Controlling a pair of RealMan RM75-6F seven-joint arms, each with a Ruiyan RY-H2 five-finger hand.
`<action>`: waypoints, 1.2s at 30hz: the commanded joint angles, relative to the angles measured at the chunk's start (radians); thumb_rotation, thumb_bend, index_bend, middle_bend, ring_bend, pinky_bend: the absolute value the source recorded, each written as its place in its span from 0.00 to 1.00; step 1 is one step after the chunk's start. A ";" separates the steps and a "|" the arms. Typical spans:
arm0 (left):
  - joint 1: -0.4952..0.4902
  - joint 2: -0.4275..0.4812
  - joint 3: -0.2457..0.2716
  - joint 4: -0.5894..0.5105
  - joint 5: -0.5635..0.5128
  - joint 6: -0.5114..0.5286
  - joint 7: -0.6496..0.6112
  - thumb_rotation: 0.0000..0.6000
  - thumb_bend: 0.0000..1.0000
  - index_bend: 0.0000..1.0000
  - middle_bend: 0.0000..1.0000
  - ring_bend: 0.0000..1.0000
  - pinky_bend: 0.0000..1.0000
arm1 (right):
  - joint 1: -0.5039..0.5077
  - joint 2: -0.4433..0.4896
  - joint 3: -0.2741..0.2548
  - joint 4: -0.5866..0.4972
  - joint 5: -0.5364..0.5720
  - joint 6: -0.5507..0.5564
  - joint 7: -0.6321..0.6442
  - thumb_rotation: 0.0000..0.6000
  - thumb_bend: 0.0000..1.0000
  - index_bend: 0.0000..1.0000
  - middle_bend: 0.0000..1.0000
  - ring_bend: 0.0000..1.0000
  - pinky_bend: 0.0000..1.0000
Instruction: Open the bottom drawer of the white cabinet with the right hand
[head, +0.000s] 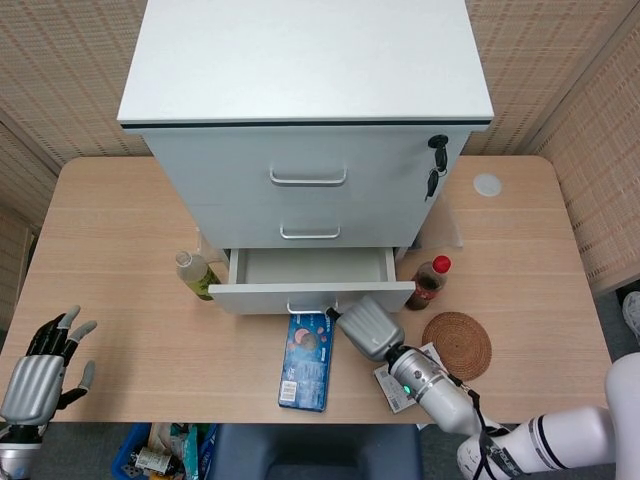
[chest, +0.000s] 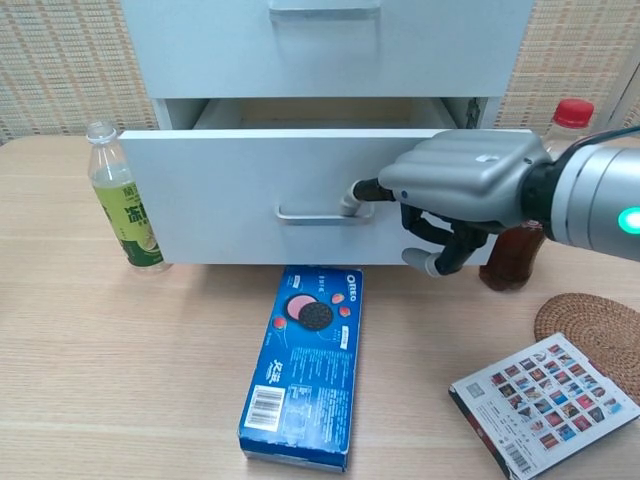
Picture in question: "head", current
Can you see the blue plastic bin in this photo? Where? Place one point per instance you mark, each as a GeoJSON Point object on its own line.
{"type": "Point", "coordinates": [125, 450]}

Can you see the black key bunch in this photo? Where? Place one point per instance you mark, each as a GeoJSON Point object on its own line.
{"type": "Point", "coordinates": [441, 159]}

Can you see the grey drawer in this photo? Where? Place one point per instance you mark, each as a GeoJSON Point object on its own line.
{"type": "Point", "coordinates": [300, 295]}

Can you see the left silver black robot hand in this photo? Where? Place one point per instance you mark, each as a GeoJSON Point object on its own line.
{"type": "Point", "coordinates": [32, 387]}

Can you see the red-capped cola bottle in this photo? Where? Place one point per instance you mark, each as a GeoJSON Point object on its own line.
{"type": "Point", "coordinates": [429, 287]}

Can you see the blue cookie box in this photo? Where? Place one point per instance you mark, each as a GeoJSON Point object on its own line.
{"type": "Point", "coordinates": [306, 365]}

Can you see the drink can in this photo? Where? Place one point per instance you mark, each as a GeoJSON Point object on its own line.
{"type": "Point", "coordinates": [150, 459]}

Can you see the green snack bag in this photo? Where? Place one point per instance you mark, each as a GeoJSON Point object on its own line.
{"type": "Point", "coordinates": [189, 445]}

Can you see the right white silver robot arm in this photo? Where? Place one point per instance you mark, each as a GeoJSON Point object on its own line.
{"type": "Point", "coordinates": [440, 395]}

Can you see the white round table cap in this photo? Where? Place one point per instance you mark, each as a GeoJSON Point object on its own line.
{"type": "Point", "coordinates": [487, 184]}

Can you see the green tea bottle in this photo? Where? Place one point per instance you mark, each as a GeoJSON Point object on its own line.
{"type": "Point", "coordinates": [195, 275]}

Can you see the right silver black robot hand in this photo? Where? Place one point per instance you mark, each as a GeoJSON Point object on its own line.
{"type": "Point", "coordinates": [370, 330]}

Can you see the round woven coaster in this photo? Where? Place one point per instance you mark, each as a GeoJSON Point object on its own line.
{"type": "Point", "coordinates": [462, 345]}

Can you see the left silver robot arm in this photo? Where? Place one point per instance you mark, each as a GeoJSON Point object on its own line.
{"type": "Point", "coordinates": [15, 450]}

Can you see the dark blue chair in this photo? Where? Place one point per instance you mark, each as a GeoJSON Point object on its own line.
{"type": "Point", "coordinates": [315, 450]}

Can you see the white three-drawer cabinet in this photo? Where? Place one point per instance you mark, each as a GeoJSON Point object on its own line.
{"type": "Point", "coordinates": [300, 65]}

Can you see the white sneaker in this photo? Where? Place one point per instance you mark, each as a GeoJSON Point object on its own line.
{"type": "Point", "coordinates": [632, 315]}

